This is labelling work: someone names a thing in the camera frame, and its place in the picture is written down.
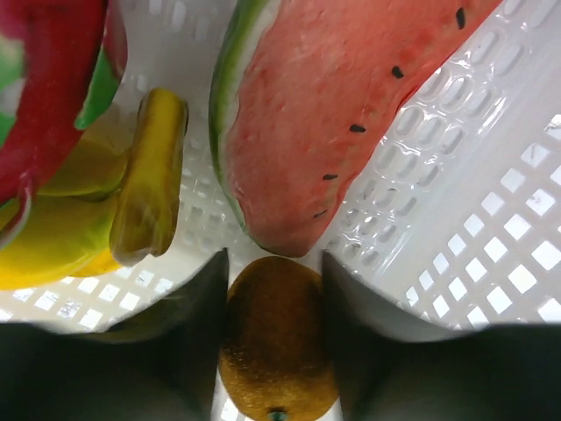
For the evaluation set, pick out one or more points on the yellow fake banana bunch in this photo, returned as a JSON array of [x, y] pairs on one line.
[[103, 209]]

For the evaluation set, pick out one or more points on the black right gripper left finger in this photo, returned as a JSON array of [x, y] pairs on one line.
[[185, 326]]

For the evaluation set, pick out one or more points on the fake watermelon slice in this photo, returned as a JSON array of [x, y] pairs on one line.
[[304, 91]]

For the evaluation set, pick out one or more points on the red fake dragon fruit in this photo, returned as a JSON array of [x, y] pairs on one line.
[[63, 61]]

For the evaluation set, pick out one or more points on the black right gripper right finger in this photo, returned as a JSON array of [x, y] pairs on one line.
[[365, 334]]

